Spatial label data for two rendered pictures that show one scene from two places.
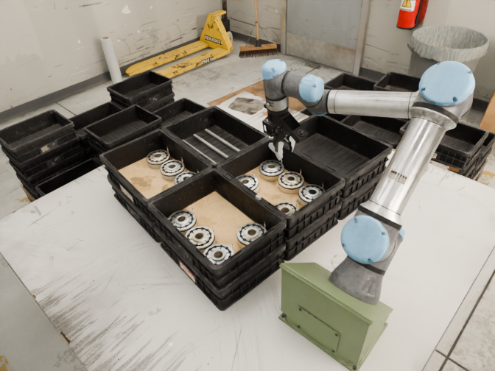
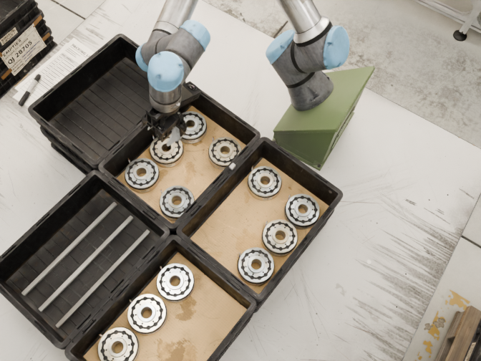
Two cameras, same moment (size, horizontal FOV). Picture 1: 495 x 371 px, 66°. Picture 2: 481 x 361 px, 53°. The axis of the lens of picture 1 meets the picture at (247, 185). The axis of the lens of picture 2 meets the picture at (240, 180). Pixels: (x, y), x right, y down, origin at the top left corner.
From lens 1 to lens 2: 1.33 m
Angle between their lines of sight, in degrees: 61
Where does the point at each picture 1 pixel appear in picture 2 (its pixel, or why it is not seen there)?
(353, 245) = (342, 55)
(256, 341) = (346, 186)
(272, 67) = (176, 64)
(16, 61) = not seen: outside the picture
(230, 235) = (261, 209)
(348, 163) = (119, 92)
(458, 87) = not seen: outside the picture
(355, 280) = (323, 81)
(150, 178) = (163, 347)
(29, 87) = not seen: outside the picture
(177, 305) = (328, 268)
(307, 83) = (202, 34)
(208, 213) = (228, 241)
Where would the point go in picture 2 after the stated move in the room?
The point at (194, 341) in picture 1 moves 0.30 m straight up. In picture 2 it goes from (360, 241) to (390, 206)
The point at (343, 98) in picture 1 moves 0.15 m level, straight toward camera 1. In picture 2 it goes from (181, 18) to (240, 23)
